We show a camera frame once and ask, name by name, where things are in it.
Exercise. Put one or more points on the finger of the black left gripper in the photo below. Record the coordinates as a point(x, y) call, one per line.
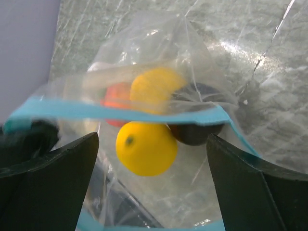
point(22, 145)

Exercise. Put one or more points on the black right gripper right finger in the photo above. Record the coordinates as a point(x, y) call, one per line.
point(254, 194)

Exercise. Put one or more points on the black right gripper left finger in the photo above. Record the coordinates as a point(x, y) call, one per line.
point(46, 193)

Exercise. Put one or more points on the yellow lemon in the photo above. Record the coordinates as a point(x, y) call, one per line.
point(146, 149)

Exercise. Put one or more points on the peach fruit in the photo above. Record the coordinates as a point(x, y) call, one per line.
point(117, 96)

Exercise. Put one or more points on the clear zip top bag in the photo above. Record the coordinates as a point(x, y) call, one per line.
point(265, 114)

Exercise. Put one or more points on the yellow apple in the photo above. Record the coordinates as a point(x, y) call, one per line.
point(151, 90)

